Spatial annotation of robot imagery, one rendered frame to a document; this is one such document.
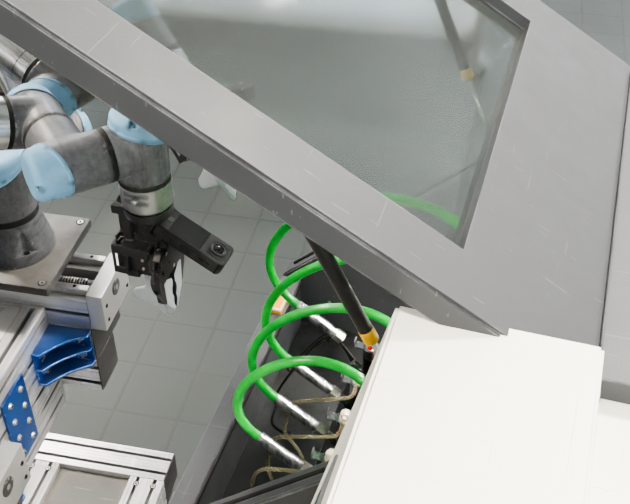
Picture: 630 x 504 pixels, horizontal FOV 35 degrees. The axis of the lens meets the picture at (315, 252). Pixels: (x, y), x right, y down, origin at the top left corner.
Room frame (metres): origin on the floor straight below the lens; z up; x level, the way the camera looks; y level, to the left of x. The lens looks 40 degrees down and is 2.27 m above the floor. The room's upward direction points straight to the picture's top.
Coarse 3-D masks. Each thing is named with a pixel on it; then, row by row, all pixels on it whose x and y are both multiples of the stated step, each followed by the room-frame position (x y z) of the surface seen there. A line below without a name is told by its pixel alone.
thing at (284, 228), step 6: (282, 228) 1.19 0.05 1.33; (288, 228) 1.18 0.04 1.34; (276, 234) 1.19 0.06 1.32; (282, 234) 1.19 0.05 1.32; (270, 240) 1.20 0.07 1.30; (276, 240) 1.19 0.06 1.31; (270, 246) 1.19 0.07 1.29; (276, 246) 1.19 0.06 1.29; (270, 252) 1.19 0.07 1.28; (270, 258) 1.19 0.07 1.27; (270, 264) 1.19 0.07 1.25; (270, 270) 1.19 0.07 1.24; (270, 276) 1.19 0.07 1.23; (276, 276) 1.20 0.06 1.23; (276, 282) 1.19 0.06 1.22; (282, 294) 1.19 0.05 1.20; (288, 294) 1.19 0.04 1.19; (288, 300) 1.18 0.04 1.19; (294, 300) 1.18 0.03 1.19; (294, 306) 1.18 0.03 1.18
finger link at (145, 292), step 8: (168, 280) 1.10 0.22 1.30; (136, 288) 1.11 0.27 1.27; (144, 288) 1.11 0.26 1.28; (168, 288) 1.10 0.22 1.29; (144, 296) 1.11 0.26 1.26; (152, 296) 1.10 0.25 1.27; (168, 296) 1.09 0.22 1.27; (160, 304) 1.09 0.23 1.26; (168, 304) 1.09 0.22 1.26; (168, 312) 1.10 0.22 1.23
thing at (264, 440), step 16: (272, 368) 0.94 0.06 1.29; (336, 368) 0.91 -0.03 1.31; (352, 368) 0.91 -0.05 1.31; (240, 384) 0.95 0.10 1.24; (240, 400) 0.95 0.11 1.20; (240, 416) 0.95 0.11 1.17; (256, 432) 0.95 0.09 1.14; (272, 448) 0.94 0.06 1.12; (288, 464) 0.93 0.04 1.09; (304, 464) 0.93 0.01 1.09
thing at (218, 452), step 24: (288, 288) 1.48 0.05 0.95; (288, 312) 1.41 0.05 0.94; (288, 336) 1.42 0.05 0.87; (240, 360) 1.28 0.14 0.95; (264, 360) 1.28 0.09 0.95; (216, 408) 1.16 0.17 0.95; (216, 432) 1.10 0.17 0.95; (240, 432) 1.16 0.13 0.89; (192, 456) 1.05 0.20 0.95; (216, 456) 1.05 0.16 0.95; (192, 480) 1.00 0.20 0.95; (216, 480) 1.04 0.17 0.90
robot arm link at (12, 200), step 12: (0, 156) 1.48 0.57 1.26; (12, 156) 1.48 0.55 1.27; (0, 168) 1.45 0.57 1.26; (12, 168) 1.46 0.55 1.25; (0, 180) 1.45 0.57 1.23; (12, 180) 1.46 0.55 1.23; (24, 180) 1.48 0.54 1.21; (0, 192) 1.45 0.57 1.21; (12, 192) 1.45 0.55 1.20; (24, 192) 1.47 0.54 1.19; (0, 204) 1.44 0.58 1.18; (12, 204) 1.45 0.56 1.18; (24, 204) 1.47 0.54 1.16; (36, 204) 1.50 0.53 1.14; (0, 216) 1.44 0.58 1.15; (12, 216) 1.45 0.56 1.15; (24, 216) 1.46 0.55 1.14
